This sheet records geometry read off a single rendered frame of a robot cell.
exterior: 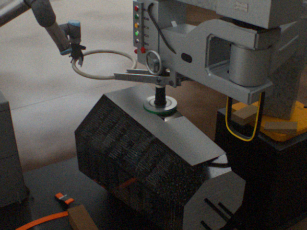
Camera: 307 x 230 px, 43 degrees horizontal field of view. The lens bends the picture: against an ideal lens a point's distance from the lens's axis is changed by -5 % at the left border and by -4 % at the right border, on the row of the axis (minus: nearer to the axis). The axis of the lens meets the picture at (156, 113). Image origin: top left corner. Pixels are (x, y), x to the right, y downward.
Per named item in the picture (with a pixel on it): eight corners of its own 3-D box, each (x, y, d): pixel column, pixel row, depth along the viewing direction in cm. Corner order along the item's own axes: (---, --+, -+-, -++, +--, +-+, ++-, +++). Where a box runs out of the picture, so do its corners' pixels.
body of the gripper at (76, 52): (68, 58, 302) (67, 43, 296) (74, 53, 309) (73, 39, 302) (76, 60, 300) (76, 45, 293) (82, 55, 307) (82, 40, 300)
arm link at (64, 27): (55, 37, 279) (71, 34, 285) (51, 23, 281) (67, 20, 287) (53, 43, 287) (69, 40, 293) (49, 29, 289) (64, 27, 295)
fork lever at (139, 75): (199, 79, 240) (198, 71, 239) (175, 88, 229) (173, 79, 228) (132, 74, 294) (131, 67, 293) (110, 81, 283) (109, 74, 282)
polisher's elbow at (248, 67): (237, 68, 210) (241, 33, 200) (271, 77, 200) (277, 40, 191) (221, 80, 196) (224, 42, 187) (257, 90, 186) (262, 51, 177)
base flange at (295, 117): (276, 95, 299) (276, 89, 296) (328, 122, 262) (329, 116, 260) (227, 110, 276) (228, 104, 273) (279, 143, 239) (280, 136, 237)
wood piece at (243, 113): (250, 110, 268) (250, 103, 266) (262, 115, 261) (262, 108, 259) (231, 120, 257) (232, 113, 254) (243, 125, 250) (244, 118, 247)
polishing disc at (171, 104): (140, 110, 254) (140, 109, 254) (147, 95, 273) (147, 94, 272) (174, 113, 251) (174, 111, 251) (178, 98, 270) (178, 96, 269)
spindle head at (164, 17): (203, 75, 238) (207, 1, 217) (175, 85, 226) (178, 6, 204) (163, 58, 263) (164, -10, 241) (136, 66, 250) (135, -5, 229)
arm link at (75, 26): (65, 19, 290) (77, 17, 295) (66, 35, 297) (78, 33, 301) (69, 23, 284) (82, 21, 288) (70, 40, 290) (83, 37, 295)
